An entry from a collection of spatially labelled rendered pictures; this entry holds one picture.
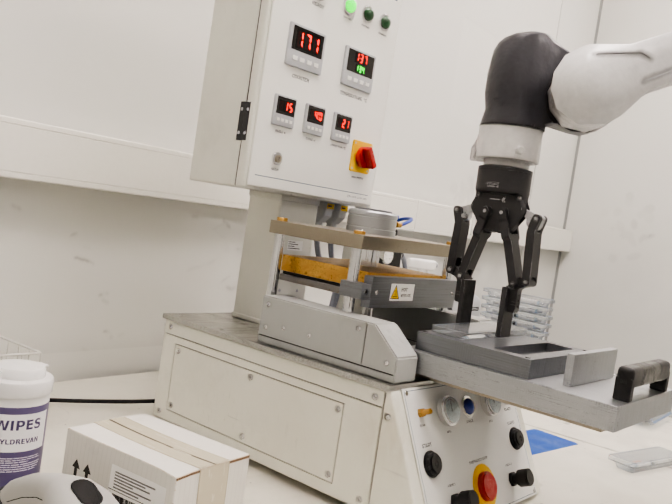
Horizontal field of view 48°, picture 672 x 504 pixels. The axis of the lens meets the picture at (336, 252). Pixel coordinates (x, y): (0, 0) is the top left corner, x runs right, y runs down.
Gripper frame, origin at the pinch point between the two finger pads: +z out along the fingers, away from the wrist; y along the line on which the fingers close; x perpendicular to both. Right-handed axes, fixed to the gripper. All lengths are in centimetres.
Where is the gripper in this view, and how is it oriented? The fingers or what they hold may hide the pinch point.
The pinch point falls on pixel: (485, 310)
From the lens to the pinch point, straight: 109.2
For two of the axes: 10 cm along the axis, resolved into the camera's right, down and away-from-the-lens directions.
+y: 7.7, 1.3, -6.3
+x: 6.3, 0.5, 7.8
